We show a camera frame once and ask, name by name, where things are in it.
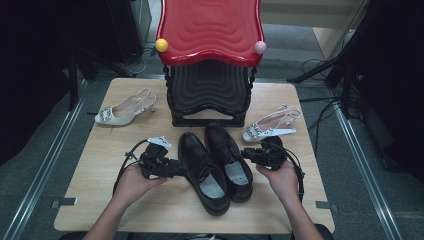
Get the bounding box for dark cabinet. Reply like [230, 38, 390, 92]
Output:
[106, 0, 153, 66]

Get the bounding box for right hand-held gripper cable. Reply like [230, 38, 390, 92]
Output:
[275, 142, 306, 203]

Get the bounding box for white slingback heel shoe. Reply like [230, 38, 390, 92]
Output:
[242, 104, 304, 144]
[94, 87, 158, 127]

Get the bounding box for black leather shoe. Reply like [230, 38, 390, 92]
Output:
[177, 132, 232, 217]
[203, 122, 254, 204]

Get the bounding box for red and black shoe rack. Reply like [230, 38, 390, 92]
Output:
[155, 0, 268, 128]

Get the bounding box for pink ball knob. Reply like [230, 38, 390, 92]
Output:
[254, 40, 268, 55]

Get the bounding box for hand-held gripper cable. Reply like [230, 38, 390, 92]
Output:
[112, 139, 150, 195]
[275, 142, 306, 203]

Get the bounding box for metal floor rail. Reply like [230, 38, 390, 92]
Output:
[0, 79, 89, 240]
[333, 106, 405, 240]

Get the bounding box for black tripod stand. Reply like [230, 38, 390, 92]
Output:
[286, 0, 371, 119]

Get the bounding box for left hand-held gripper cable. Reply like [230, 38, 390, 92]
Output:
[112, 139, 150, 195]

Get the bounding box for grey tape piece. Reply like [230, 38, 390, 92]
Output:
[314, 200, 340, 213]
[50, 197, 78, 210]

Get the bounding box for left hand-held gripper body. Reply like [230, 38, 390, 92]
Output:
[139, 135, 173, 179]

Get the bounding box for white floor cable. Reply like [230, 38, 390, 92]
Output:
[123, 49, 152, 76]

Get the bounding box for yellow ball knob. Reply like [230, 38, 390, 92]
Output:
[155, 38, 170, 53]

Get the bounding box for black stand post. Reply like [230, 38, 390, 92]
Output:
[67, 49, 80, 112]

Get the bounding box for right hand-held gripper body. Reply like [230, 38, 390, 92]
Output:
[255, 127, 297, 172]

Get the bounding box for beige wooden panel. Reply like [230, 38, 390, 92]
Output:
[312, 0, 369, 61]

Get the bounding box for dark curtain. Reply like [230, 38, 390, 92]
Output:
[349, 0, 424, 184]
[0, 0, 79, 166]

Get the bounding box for person's left hand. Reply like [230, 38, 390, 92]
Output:
[113, 164, 168, 206]

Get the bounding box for person's right hand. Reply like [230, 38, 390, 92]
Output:
[255, 160, 300, 204]

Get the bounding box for black floor cables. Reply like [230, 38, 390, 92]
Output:
[299, 95, 364, 148]

